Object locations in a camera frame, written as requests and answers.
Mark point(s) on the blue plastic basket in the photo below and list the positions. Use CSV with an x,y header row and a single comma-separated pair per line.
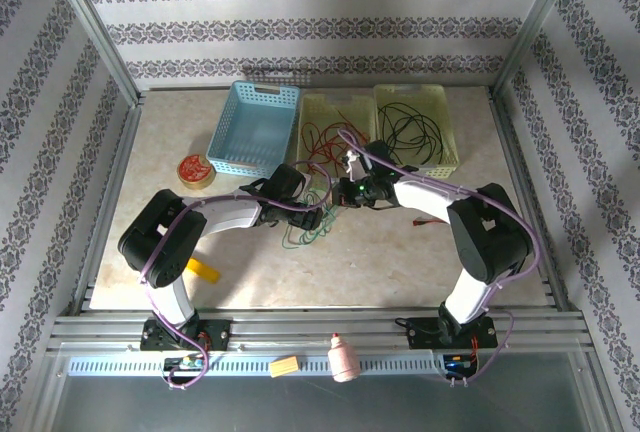
x,y
255,127

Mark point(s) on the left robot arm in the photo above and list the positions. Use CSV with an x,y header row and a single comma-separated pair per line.
x,y
162,242

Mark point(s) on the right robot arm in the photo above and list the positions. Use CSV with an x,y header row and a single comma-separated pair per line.
x,y
487,242

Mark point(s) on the small red connector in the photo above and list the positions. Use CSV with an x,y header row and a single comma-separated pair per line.
x,y
422,223

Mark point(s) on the small pale green basket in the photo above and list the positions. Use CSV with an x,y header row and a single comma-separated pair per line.
x,y
320,107

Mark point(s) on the round red gold tin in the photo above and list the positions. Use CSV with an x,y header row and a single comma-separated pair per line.
x,y
196,170

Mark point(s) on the large pale yellow basket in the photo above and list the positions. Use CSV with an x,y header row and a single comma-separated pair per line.
x,y
415,94

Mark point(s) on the yellow plastic block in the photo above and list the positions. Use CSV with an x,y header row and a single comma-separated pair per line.
x,y
202,269

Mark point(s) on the pink plastic bottle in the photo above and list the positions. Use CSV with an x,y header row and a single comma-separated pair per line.
x,y
342,362

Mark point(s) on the orange wooden block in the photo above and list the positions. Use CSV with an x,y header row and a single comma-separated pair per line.
x,y
284,367

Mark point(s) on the grey metal shelf panel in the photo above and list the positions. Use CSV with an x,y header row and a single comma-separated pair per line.
x,y
320,407

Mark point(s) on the left circuit board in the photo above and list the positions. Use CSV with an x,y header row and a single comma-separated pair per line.
x,y
187,363

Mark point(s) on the circuit board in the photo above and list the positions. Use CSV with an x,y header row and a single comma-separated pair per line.
x,y
457,364
187,363

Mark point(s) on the right circuit board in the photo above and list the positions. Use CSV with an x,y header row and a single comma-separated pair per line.
x,y
457,364

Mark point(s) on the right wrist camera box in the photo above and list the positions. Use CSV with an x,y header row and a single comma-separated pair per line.
x,y
355,167

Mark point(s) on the aluminium frame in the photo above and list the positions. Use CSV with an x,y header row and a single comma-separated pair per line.
x,y
320,324

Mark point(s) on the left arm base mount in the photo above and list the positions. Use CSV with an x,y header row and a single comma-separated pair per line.
x,y
220,334

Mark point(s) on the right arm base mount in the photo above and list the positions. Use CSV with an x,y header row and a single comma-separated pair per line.
x,y
425,334

